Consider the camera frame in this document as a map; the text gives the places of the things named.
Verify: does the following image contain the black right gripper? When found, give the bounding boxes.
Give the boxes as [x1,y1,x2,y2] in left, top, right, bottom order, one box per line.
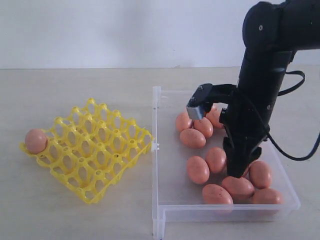
[219,88,270,178]

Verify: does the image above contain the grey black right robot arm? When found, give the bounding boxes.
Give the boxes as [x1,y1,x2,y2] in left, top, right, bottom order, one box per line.
[220,0,320,178]

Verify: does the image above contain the brown speckled egg front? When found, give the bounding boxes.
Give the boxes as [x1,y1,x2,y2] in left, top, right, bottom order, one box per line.
[221,176,255,201]

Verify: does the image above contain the brown speckled egg front-left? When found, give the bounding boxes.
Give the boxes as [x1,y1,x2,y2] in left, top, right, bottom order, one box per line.
[179,128,207,149]

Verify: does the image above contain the clear plastic box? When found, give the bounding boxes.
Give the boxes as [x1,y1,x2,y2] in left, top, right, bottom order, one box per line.
[151,86,301,240]

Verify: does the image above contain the yellow plastic egg tray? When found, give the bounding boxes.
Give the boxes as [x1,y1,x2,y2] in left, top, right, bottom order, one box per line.
[19,98,153,204]

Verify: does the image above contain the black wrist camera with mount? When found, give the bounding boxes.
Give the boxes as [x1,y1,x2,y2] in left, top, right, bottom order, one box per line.
[186,83,236,120]

